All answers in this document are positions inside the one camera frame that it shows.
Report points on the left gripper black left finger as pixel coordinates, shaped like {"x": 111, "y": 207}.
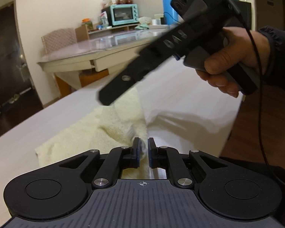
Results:
{"x": 62, "y": 188}

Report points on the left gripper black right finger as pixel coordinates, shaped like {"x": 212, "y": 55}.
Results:
{"x": 224, "y": 188}

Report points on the cream yellow towel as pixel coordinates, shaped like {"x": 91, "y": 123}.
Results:
{"x": 105, "y": 128}

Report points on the right forearm black sleeve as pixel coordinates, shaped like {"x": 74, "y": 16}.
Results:
{"x": 275, "y": 70}

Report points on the person's right hand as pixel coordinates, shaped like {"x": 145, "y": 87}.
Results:
{"x": 239, "y": 49}

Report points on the blue thermos jug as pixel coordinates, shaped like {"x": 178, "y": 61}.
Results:
{"x": 170, "y": 15}

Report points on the teal toaster oven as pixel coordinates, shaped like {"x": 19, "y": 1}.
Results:
{"x": 122, "y": 14}

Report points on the glass top dining table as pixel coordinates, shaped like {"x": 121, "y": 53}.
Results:
{"x": 111, "y": 52}

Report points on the orange lid jar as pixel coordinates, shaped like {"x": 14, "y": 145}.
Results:
{"x": 88, "y": 23}

